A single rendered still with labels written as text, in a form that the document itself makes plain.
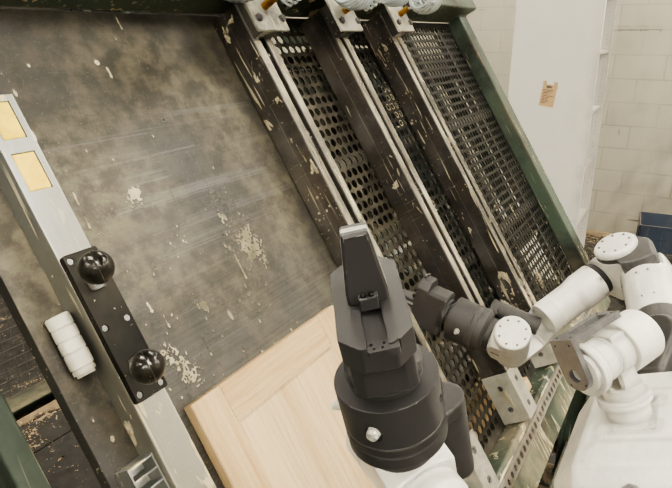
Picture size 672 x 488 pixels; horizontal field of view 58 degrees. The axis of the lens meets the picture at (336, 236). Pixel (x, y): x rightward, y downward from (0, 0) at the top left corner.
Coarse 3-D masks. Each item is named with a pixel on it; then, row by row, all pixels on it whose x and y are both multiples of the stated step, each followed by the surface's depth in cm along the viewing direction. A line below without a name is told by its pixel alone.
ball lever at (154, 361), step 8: (144, 352) 65; (152, 352) 65; (136, 360) 64; (144, 360) 64; (152, 360) 65; (160, 360) 65; (136, 368) 64; (144, 368) 64; (152, 368) 64; (160, 368) 65; (136, 376) 64; (144, 376) 64; (152, 376) 64; (160, 376) 65; (144, 384) 65
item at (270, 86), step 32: (256, 0) 116; (288, 0) 112; (224, 32) 119; (256, 32) 116; (256, 64) 118; (256, 96) 120; (288, 96) 118; (288, 128) 118; (288, 160) 120; (320, 160) 118; (320, 192) 118; (320, 224) 120; (480, 448) 122; (480, 480) 117
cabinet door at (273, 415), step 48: (288, 336) 101; (336, 336) 110; (240, 384) 90; (288, 384) 97; (240, 432) 87; (288, 432) 94; (336, 432) 101; (240, 480) 84; (288, 480) 90; (336, 480) 97
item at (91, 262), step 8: (88, 256) 64; (96, 256) 64; (104, 256) 65; (80, 264) 64; (88, 264) 64; (96, 264) 64; (104, 264) 64; (112, 264) 65; (80, 272) 64; (88, 272) 64; (96, 272) 64; (104, 272) 64; (112, 272) 66; (88, 280) 64; (96, 280) 64; (104, 280) 65; (96, 288) 74
